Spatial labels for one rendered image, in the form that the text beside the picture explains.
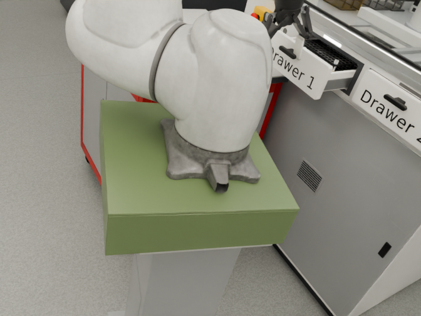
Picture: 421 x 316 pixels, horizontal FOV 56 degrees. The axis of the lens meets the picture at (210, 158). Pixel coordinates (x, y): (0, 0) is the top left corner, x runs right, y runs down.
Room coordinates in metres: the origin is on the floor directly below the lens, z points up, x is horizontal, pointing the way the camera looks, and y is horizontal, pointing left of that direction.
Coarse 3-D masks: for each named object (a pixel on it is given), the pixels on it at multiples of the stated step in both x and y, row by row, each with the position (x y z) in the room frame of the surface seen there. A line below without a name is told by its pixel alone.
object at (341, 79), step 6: (312, 36) 1.42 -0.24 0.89; (336, 72) 1.16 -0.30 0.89; (342, 72) 1.17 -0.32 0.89; (348, 72) 1.19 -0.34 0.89; (354, 72) 1.20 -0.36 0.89; (330, 78) 1.14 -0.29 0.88; (336, 78) 1.16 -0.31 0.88; (342, 78) 1.17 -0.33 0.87; (348, 78) 1.19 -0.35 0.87; (330, 84) 1.14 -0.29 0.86; (336, 84) 1.16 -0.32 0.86; (342, 84) 1.18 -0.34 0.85; (348, 84) 1.20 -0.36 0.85; (324, 90) 1.13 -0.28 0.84
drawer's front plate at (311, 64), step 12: (276, 36) 1.27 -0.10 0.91; (288, 36) 1.25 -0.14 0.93; (276, 48) 1.26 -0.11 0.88; (288, 48) 1.22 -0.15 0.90; (276, 60) 1.25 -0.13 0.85; (288, 60) 1.21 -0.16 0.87; (300, 60) 1.17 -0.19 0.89; (312, 60) 1.14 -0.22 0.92; (288, 72) 1.20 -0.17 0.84; (300, 72) 1.16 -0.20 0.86; (312, 72) 1.13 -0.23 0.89; (324, 72) 1.10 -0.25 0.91; (300, 84) 1.15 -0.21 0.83; (312, 84) 1.12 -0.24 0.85; (324, 84) 1.10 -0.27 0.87; (312, 96) 1.10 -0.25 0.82
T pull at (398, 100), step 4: (384, 96) 1.05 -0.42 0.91; (388, 96) 1.04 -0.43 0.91; (388, 100) 1.04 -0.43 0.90; (392, 100) 1.03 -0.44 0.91; (396, 100) 1.03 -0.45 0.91; (400, 100) 1.04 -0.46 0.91; (396, 104) 1.02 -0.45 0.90; (400, 104) 1.01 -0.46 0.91; (404, 104) 1.03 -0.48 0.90; (400, 108) 1.00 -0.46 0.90; (404, 108) 1.00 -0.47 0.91
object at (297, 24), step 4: (292, 16) 1.09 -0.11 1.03; (296, 16) 1.10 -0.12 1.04; (296, 20) 1.11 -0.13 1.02; (296, 24) 1.12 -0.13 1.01; (300, 24) 1.13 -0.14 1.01; (296, 28) 1.14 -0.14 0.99; (300, 28) 1.13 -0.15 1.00; (300, 32) 1.14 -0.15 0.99; (304, 32) 1.14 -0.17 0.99; (304, 36) 1.15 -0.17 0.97; (308, 36) 1.15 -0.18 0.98
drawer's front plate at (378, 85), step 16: (368, 80) 1.14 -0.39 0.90; (384, 80) 1.11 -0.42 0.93; (368, 96) 1.12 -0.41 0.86; (400, 96) 1.05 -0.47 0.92; (368, 112) 1.10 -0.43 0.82; (384, 112) 1.07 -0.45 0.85; (400, 112) 1.04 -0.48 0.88; (416, 112) 1.01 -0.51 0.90; (416, 128) 0.99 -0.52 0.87; (416, 144) 0.97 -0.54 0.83
